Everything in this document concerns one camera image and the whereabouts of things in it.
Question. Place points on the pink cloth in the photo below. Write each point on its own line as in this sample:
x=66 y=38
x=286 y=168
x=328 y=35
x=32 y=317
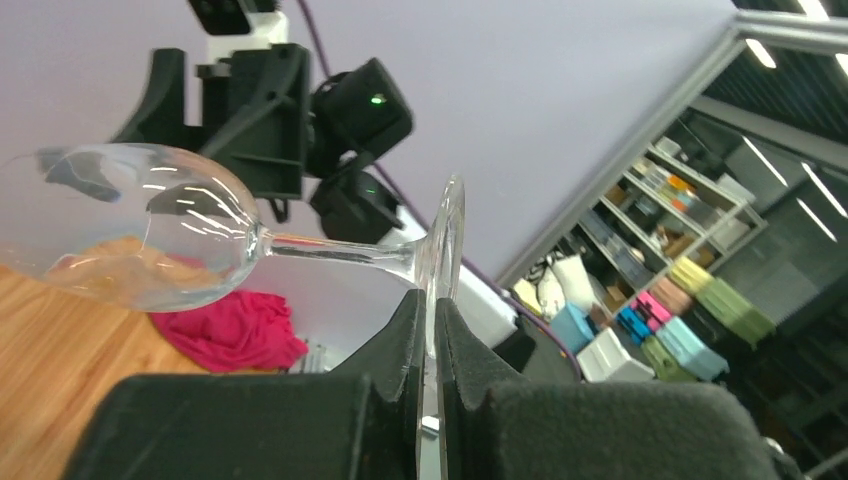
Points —
x=244 y=330

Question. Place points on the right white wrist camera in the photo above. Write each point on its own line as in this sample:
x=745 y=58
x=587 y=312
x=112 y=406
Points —
x=235 y=25

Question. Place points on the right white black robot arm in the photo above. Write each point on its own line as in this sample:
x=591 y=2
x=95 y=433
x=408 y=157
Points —
x=355 y=117

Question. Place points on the wine glass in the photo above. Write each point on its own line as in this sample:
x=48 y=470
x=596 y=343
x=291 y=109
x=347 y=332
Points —
x=155 y=228

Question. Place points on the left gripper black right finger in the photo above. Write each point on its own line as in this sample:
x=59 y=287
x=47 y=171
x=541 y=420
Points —
x=498 y=424

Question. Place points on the storage shelf with boxes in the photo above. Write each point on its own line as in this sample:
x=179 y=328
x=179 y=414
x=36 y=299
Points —
x=658 y=211

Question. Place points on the stacked coloured plastic cases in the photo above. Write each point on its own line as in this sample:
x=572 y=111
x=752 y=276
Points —
x=688 y=326

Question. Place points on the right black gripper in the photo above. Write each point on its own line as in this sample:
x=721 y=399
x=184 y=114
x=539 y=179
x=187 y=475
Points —
x=255 y=112

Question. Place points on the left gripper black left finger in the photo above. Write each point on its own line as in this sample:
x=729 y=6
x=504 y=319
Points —
x=358 y=421

